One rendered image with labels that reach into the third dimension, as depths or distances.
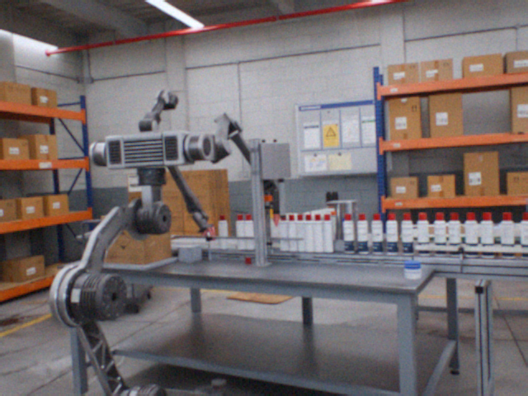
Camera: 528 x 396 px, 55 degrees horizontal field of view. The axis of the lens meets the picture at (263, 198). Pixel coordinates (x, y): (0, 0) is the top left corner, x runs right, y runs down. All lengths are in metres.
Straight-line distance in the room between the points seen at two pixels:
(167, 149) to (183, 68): 5.72
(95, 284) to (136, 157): 0.67
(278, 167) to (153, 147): 0.70
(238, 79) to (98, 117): 2.49
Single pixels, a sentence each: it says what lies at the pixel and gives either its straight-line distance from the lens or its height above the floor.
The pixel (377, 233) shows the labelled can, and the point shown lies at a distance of 2.60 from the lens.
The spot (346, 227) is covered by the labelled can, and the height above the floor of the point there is 1.02.
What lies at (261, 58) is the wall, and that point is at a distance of 7.58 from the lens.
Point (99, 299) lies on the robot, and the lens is 1.97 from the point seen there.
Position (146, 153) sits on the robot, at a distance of 2.36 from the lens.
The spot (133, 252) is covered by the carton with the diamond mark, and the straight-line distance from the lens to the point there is 2.91.
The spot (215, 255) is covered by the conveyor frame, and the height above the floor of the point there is 0.85.
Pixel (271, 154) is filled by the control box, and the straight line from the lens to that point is 2.67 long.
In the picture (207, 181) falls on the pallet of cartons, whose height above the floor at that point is 1.25.
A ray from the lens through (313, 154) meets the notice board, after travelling 7.13.
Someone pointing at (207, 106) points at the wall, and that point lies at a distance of 7.82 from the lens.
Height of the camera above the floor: 1.32
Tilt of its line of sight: 3 degrees down
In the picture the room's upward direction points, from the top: 3 degrees counter-clockwise
